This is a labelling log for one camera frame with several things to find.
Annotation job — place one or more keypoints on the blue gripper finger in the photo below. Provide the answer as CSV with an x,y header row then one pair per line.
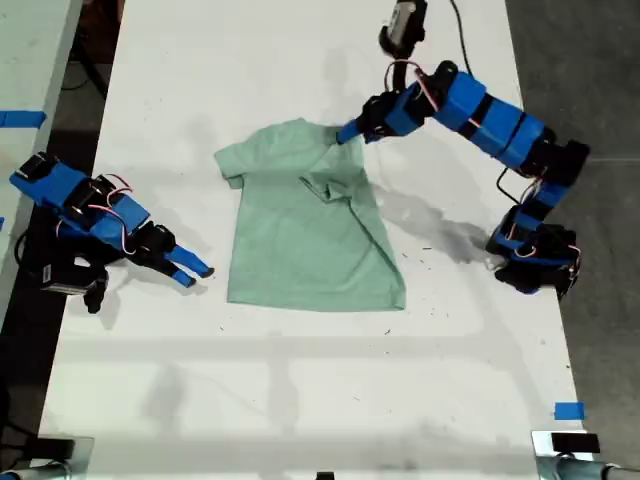
x,y
374,137
192,260
352,131
180,275

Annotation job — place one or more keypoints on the pale green T-shirt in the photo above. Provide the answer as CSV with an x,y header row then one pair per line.
x,y
300,225

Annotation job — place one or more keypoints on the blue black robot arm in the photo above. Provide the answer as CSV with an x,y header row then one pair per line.
x,y
55,187
510,130

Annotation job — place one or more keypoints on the long blue tape strip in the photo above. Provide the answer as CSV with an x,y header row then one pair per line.
x,y
22,119

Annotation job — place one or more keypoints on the small black box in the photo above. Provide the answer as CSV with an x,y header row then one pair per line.
x,y
575,443
56,447

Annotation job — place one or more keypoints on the white side table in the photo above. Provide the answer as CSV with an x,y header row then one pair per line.
x,y
25,65

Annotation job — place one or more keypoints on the grey metal pipe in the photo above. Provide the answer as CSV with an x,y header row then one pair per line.
x,y
35,472
590,471

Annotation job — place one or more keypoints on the small black edge block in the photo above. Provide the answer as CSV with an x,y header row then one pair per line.
x,y
325,476

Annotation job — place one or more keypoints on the square blue tape piece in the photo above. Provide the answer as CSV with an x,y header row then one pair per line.
x,y
569,411

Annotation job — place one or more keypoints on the black camera stalk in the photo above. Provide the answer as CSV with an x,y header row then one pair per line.
x,y
95,295
397,75

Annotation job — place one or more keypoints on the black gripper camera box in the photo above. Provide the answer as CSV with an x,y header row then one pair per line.
x,y
62,275
405,22

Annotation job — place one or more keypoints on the metal table clamp bracket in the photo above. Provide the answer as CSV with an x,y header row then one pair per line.
x,y
82,457
542,457

